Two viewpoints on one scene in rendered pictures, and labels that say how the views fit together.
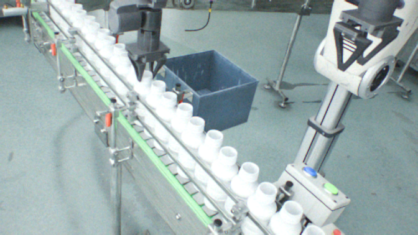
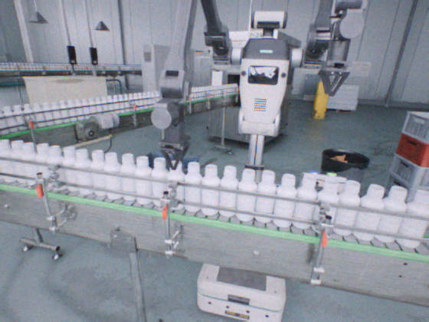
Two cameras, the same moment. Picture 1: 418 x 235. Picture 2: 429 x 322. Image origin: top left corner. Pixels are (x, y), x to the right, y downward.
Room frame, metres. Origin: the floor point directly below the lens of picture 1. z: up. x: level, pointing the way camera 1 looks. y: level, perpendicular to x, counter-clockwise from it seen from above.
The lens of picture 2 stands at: (0.17, 0.48, 1.46)
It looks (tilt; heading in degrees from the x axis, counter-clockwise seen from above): 21 degrees down; 325
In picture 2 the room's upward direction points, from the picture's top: 2 degrees clockwise
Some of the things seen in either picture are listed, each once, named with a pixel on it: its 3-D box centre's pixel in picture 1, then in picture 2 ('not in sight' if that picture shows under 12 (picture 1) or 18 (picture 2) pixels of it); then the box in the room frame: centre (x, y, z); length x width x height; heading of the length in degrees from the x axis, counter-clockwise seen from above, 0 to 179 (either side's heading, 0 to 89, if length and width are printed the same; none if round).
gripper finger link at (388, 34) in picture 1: (366, 42); (330, 79); (0.62, -0.26, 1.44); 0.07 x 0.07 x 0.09; 43
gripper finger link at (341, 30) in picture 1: (354, 45); (333, 80); (0.60, -0.23, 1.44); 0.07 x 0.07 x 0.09; 43
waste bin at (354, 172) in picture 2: not in sight; (338, 183); (1.34, -1.95, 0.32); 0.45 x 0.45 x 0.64
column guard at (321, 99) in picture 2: not in sight; (321, 100); (4.73, -6.60, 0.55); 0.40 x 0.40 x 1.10; 43
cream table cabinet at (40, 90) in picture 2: not in sight; (73, 110); (5.28, 0.17, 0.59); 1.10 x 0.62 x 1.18; 115
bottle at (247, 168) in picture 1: (241, 195); (305, 202); (0.54, -0.11, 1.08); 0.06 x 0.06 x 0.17
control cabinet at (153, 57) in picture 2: not in sight; (159, 82); (6.79, -2.10, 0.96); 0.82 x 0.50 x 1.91; 115
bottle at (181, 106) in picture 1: (181, 133); (228, 191); (0.71, 0.05, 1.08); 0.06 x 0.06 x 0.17
